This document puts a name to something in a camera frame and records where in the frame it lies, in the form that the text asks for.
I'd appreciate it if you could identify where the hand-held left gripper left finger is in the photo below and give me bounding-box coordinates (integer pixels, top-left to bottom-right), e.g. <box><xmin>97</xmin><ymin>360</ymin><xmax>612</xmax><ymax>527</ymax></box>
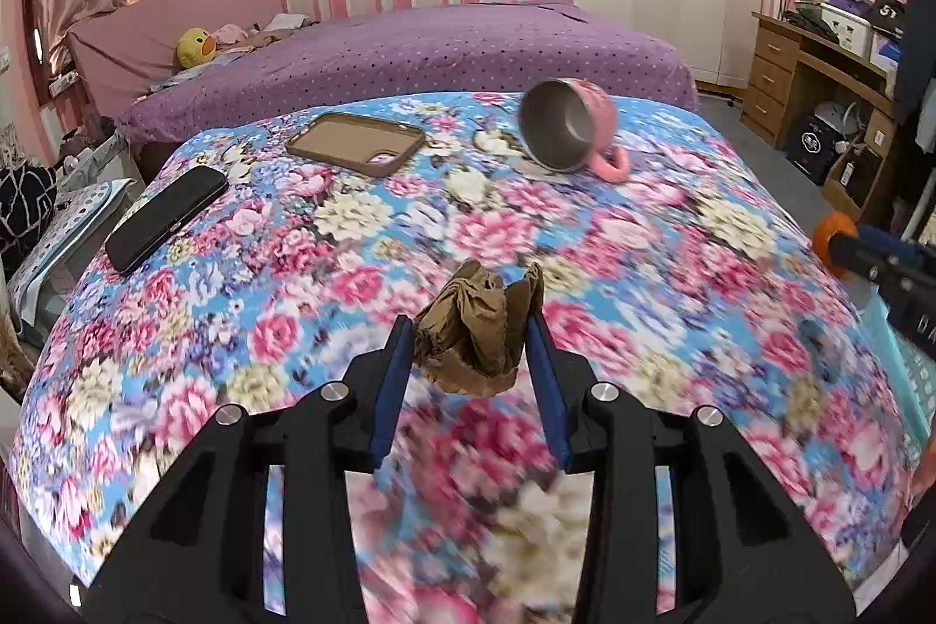
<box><xmin>82</xmin><ymin>315</ymin><xmax>417</xmax><ymax>624</ymax></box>

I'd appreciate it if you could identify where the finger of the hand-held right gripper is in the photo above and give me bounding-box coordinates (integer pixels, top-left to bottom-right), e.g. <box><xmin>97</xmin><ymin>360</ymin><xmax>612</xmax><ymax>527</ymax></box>
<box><xmin>830</xmin><ymin>235</ymin><xmax>900</xmax><ymax>289</ymax></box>
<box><xmin>861</xmin><ymin>224</ymin><xmax>936</xmax><ymax>267</ymax></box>

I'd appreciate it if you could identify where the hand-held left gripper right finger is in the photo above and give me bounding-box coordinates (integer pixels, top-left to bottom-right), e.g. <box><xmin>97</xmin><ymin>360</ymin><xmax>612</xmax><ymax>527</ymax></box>
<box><xmin>526</xmin><ymin>311</ymin><xmax>856</xmax><ymax>624</ymax></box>

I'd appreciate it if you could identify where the tangerine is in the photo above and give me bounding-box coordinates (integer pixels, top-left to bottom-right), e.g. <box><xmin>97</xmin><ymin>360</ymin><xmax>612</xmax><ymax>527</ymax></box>
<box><xmin>811</xmin><ymin>211</ymin><xmax>860</xmax><ymax>281</ymax></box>

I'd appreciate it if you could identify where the teal plastic basket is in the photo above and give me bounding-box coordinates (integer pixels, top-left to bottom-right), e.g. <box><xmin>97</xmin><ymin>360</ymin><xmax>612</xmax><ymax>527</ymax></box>
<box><xmin>855</xmin><ymin>295</ymin><xmax>936</xmax><ymax>442</ymax></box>

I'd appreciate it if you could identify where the brown cloth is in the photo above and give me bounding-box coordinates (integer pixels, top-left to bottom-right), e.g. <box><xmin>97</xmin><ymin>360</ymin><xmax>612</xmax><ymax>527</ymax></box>
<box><xmin>413</xmin><ymin>258</ymin><xmax>546</xmax><ymax>397</ymax></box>

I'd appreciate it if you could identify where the person's right forearm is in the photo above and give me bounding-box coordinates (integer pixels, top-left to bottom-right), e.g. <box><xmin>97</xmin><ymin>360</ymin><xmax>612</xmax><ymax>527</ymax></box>
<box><xmin>910</xmin><ymin>434</ymin><xmax>936</xmax><ymax>523</ymax></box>

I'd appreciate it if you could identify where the cardboard box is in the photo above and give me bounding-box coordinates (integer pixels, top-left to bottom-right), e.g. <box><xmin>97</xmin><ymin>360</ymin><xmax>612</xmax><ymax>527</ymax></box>
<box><xmin>823</xmin><ymin>142</ymin><xmax>886</xmax><ymax>219</ymax></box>

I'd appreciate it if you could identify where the black box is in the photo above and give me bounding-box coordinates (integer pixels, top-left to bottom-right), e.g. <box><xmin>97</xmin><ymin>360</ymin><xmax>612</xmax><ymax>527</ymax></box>
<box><xmin>786</xmin><ymin>112</ymin><xmax>842</xmax><ymax>182</ymax></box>

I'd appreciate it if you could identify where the floral printed blanket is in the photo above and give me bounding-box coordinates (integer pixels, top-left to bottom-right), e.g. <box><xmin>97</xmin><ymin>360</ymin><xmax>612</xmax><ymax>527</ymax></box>
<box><xmin>11</xmin><ymin>90</ymin><xmax>923</xmax><ymax>624</ymax></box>

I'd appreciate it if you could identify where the white appliance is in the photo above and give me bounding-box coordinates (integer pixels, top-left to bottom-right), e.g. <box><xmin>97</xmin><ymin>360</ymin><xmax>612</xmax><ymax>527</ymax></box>
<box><xmin>811</xmin><ymin>101</ymin><xmax>864</xmax><ymax>146</ymax></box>

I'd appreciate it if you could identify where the wooden desk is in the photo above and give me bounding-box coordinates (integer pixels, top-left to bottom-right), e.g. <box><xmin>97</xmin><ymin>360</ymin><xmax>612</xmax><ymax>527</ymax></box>
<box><xmin>740</xmin><ymin>12</ymin><xmax>908</xmax><ymax>216</ymax></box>

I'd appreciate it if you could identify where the white storage box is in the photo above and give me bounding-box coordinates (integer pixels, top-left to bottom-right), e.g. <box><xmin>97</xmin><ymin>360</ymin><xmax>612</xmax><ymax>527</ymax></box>
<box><xmin>819</xmin><ymin>2</ymin><xmax>875</xmax><ymax>58</ymax></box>

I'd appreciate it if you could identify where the black bag with white print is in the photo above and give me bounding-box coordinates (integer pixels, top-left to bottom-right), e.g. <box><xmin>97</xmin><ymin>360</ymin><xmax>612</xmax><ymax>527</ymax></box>
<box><xmin>870</xmin><ymin>0</ymin><xmax>908</xmax><ymax>37</ymax></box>

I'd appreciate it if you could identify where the dark green bag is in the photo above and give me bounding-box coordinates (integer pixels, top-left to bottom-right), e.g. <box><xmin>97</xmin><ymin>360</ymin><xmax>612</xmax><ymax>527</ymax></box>
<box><xmin>793</xmin><ymin>0</ymin><xmax>838</xmax><ymax>40</ymax></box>

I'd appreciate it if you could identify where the brown phone case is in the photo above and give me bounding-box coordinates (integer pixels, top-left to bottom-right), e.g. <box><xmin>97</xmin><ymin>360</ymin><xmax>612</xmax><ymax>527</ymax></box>
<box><xmin>285</xmin><ymin>112</ymin><xmax>426</xmax><ymax>179</ymax></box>

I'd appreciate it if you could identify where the pink metal-lined mug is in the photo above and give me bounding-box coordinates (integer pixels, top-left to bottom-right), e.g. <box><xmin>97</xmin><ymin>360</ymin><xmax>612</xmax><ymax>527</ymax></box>
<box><xmin>518</xmin><ymin>78</ymin><xmax>628</xmax><ymax>182</ymax></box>

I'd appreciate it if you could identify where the purple dotted bed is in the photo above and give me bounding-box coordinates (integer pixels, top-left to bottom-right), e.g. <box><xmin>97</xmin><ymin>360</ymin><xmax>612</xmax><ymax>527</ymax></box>
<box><xmin>117</xmin><ymin>1</ymin><xmax>699</xmax><ymax>157</ymax></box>

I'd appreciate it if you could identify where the white dotted cloth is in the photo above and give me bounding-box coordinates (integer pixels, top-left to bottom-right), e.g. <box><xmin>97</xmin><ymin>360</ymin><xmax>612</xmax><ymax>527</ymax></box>
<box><xmin>7</xmin><ymin>178</ymin><xmax>136</xmax><ymax>325</ymax></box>

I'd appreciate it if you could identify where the yellow duck plush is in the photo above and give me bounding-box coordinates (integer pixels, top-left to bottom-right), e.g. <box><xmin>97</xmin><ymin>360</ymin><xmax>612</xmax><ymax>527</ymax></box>
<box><xmin>175</xmin><ymin>27</ymin><xmax>216</xmax><ymax>70</ymax></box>

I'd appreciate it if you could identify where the black patterned cushion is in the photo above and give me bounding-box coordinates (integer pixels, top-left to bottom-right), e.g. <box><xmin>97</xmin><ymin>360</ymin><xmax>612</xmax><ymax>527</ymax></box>
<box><xmin>0</xmin><ymin>163</ymin><xmax>60</xmax><ymax>252</ymax></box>

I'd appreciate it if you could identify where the pink covered headboard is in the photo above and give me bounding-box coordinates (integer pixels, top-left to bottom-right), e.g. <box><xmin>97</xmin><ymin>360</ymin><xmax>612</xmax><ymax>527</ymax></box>
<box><xmin>66</xmin><ymin>0</ymin><xmax>290</xmax><ymax>99</ymax></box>

